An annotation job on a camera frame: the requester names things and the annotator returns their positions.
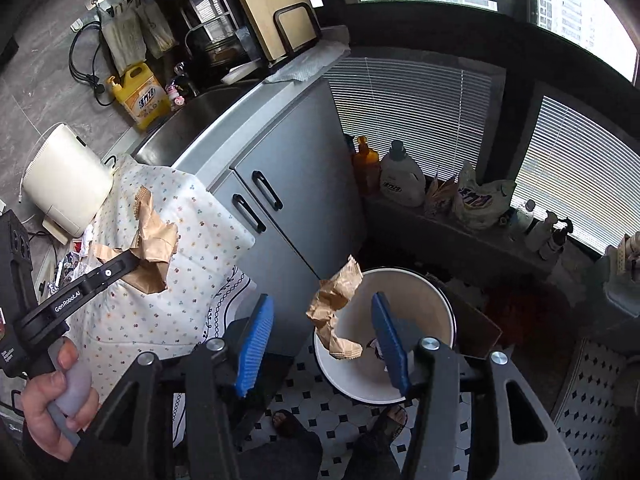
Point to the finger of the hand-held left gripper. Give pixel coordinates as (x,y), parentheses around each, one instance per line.
(92,285)

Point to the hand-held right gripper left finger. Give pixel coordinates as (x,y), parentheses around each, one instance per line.
(255,345)

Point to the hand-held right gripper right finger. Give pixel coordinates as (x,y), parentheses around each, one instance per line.
(390,345)

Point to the white round trash bin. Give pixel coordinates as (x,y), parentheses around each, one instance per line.
(435,305)

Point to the large brown paper bag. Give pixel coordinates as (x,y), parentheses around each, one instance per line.
(150,240)

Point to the small brown paper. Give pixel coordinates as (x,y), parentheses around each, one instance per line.
(335,295)

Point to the person's left forearm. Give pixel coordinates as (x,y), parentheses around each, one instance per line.
(75,465)

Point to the person's left hand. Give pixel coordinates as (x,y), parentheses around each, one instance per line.
(40,400)

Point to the pile of crumpled wrappers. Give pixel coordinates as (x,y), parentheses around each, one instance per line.
(72,265)

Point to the white cloth with black trim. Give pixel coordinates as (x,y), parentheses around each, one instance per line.
(225,295)

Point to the brown flat board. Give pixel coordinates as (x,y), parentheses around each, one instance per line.
(475,325)

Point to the person's right foot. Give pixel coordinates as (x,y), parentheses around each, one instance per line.
(382,435)

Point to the person's foot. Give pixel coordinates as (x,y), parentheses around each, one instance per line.
(295,432)
(382,435)

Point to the person's left foot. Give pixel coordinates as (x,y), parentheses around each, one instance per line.
(295,432)

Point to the floral print tablecloth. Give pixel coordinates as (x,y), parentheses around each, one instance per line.
(160,195)

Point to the white rounded appliance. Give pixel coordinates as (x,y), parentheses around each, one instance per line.
(65,175)

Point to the dark red cloth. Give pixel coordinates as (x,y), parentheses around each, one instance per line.
(515,310)

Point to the small paper packet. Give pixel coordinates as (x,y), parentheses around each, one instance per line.
(440,195)

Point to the white laundry detergent jug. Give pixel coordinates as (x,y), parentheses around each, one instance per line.
(402,180)

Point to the washing powder bag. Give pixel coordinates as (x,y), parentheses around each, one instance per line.
(480,200)

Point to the orange bottle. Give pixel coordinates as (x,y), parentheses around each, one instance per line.
(367,167)

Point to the small white cap bottle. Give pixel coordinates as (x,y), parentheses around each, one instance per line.
(521,220)

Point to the grey cabinet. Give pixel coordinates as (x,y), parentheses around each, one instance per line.
(310,170)

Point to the yellow detergent bottle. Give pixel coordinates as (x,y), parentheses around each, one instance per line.
(142,97)

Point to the black top spray bottle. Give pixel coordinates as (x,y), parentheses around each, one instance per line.
(556,242)

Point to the steel sink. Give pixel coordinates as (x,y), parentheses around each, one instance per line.
(200,120)

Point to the pink toy figure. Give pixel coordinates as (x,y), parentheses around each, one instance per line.
(174,97)

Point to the diamond pattern mat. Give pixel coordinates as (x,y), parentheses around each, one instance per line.
(595,410)

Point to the black faucet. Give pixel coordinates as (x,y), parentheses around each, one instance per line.
(186,80)

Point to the wide window blind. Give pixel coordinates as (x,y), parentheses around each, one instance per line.
(400,105)

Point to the translucent hanging bag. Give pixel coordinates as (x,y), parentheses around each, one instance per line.
(156,22)
(124,37)

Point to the white soap tray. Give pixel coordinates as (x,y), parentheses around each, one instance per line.
(240,72)

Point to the narrow window blind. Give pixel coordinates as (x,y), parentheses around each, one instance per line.
(585,175)

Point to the white folded cloth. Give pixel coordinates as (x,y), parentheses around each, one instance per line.
(310,62)

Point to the wooden cutting board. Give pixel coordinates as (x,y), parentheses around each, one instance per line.
(270,5)

